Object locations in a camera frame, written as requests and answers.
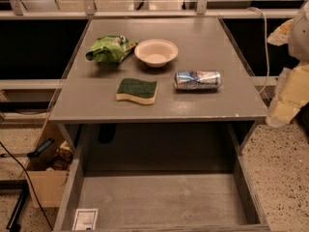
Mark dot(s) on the redbull can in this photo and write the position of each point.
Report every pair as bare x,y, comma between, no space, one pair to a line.
197,80

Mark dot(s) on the grey cabinet with top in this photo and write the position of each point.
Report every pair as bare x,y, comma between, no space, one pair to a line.
88,96

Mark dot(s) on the black handled tool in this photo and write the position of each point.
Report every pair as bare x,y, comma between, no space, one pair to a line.
35,154

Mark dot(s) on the green chip bag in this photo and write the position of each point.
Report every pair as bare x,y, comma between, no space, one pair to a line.
110,49

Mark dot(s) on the black floor stand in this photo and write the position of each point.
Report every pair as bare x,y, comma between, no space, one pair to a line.
22,187

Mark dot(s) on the white label sticker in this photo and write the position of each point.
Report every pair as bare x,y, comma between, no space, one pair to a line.
85,219

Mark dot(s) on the white paper bowl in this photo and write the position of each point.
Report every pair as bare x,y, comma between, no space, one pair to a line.
156,53

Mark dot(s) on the open grey top drawer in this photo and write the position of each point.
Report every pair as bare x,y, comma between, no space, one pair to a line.
161,178

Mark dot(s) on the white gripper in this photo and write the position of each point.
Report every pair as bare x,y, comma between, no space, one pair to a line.
299,38

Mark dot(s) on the cardboard box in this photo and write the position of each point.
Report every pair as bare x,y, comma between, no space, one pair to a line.
47,174

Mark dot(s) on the green yellow sponge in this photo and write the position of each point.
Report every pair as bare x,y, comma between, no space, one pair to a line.
136,90

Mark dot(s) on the metal railing frame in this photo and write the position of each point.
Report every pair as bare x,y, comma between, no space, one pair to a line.
41,9

